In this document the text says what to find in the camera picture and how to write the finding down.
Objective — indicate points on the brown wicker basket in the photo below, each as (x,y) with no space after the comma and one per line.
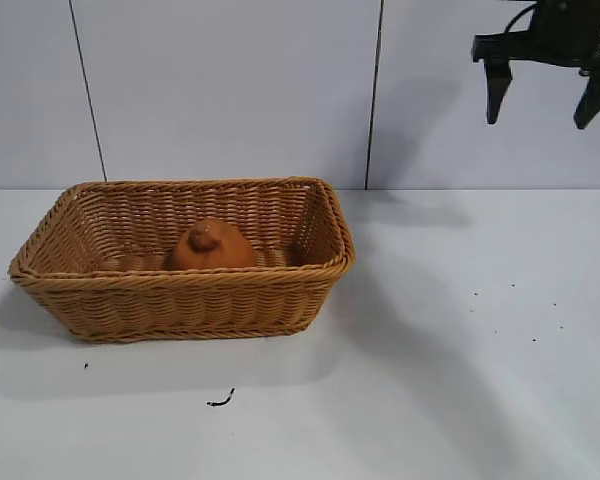
(180,305)

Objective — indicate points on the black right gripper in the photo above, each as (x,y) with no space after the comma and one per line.
(550,35)

